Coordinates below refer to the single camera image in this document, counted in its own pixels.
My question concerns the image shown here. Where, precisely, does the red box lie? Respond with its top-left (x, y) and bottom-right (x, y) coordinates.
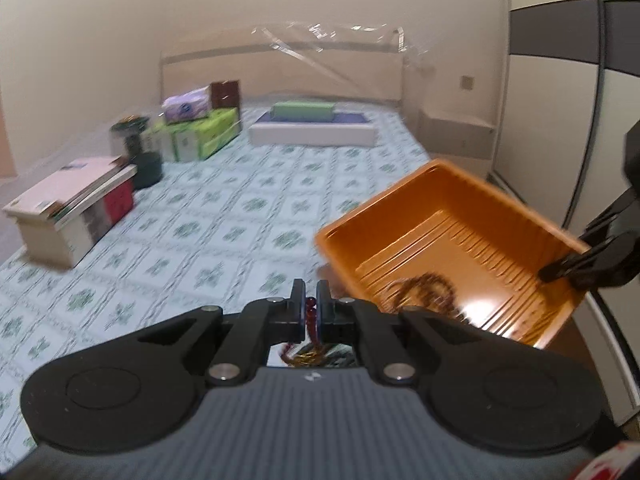
top-left (102, 180), bottom-right (136, 226)

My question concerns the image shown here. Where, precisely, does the floral bed mat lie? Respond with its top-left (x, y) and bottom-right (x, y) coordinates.
top-left (0, 110), bottom-right (436, 461)

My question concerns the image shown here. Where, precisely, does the purple tissue pack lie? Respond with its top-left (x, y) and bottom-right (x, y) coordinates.
top-left (162, 86), bottom-right (212, 126)

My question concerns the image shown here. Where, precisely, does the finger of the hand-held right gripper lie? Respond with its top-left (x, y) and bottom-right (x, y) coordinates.
top-left (539, 237), bottom-right (640, 291)
top-left (580, 190), bottom-right (640, 246)

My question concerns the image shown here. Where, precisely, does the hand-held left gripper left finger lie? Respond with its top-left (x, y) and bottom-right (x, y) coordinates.
top-left (136, 279), bottom-right (307, 387)

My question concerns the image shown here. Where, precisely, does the dark green round tin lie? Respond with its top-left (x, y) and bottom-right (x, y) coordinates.
top-left (131, 151), bottom-right (165, 190)

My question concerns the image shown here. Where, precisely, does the beige bed headboard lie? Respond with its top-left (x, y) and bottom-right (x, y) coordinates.
top-left (159, 25), bottom-right (405, 111)

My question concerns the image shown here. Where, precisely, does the brown bead bracelet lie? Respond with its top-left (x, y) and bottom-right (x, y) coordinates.
top-left (380, 272), bottom-right (466, 321)

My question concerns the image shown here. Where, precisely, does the brown box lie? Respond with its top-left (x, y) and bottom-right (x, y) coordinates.
top-left (210, 80), bottom-right (241, 110)

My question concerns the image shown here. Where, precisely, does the red white object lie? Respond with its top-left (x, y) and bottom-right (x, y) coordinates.
top-left (575, 442), bottom-right (640, 480)

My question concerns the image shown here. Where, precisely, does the beige nightstand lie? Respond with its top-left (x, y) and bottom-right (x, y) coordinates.
top-left (417, 107), bottom-right (496, 173)

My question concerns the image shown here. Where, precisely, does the clear jar black lid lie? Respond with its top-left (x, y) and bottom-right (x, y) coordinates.
top-left (110, 115), bottom-right (151, 156)

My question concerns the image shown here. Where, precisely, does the orange plastic tray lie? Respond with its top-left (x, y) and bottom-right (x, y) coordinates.
top-left (315, 158), bottom-right (593, 351)

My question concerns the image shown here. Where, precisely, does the white cardboard box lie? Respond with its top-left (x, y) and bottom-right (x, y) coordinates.
top-left (19, 205), bottom-right (108, 268)

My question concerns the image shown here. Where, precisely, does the pale green tissue pack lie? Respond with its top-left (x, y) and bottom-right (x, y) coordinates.
top-left (144, 122), bottom-right (176, 156)

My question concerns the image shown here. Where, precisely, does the red bead bracelet gold tassel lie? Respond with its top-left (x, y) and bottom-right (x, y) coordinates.
top-left (277, 296), bottom-right (361, 368)

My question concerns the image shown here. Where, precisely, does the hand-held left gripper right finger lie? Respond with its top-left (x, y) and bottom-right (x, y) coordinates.
top-left (316, 280), bottom-right (493, 387)

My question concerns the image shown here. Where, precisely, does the green pillow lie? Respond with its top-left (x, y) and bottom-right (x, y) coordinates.
top-left (271, 101), bottom-right (337, 123)

